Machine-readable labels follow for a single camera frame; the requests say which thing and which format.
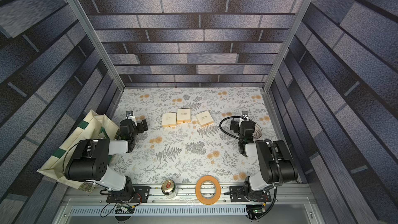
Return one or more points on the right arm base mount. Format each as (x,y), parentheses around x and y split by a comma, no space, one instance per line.
(244,194)

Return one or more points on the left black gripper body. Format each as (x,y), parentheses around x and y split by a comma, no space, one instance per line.
(138,125)

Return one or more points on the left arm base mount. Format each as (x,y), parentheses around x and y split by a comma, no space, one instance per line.
(134,194)

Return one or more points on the cream jewelry box right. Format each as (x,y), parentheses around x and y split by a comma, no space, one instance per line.
(204,118)

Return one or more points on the metal drink can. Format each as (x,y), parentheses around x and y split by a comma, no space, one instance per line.
(169,189)

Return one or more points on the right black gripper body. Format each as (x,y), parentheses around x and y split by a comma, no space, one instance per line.
(237,125)

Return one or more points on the floral table cloth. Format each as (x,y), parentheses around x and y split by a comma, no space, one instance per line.
(186,152)

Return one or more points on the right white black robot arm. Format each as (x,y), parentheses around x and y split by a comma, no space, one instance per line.
(276,165)

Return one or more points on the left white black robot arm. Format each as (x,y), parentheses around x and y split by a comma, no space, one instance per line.
(90,159)

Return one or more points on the orange tape roll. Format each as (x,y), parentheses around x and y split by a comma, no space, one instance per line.
(208,190)

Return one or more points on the aluminium rail frame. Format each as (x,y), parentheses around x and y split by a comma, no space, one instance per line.
(294,203)

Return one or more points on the cream jewelry box middle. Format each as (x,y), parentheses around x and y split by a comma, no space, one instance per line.
(183,115)

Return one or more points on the cream drawer jewelry box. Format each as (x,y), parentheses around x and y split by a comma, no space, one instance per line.
(169,120)

